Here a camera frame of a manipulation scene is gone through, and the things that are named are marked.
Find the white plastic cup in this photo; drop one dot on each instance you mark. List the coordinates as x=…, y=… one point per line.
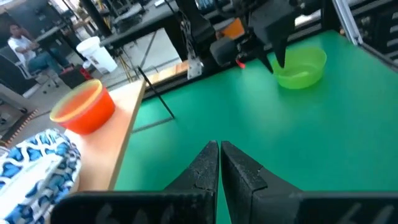
x=99, y=56

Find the large blue patterned paper bowl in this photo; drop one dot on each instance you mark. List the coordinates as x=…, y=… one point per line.
x=34, y=174

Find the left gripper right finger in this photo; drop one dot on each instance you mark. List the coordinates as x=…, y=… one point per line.
x=248, y=193

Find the wooden shelf with black frame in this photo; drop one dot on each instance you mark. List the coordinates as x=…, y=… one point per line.
x=105, y=146

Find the black desk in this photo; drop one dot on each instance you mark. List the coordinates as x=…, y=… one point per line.
x=140, y=28

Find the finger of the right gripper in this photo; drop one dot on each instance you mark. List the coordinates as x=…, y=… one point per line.
x=265, y=60
x=283, y=46

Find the yellow-green plastic bowl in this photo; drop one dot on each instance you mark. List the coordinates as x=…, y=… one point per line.
x=298, y=76

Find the orange object behind arm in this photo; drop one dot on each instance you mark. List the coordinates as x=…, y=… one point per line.
x=234, y=29

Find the orange plastic bowl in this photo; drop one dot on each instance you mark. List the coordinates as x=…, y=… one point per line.
x=93, y=116

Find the seated person on chair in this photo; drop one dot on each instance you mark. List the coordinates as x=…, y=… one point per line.
x=25, y=49

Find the black and red box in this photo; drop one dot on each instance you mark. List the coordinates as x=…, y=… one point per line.
x=74, y=77

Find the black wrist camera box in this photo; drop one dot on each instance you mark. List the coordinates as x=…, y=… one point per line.
x=228, y=51

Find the aluminium frame rail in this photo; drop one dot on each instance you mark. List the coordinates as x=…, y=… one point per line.
x=346, y=20

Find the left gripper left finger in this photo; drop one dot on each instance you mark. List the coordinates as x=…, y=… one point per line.
x=186, y=199

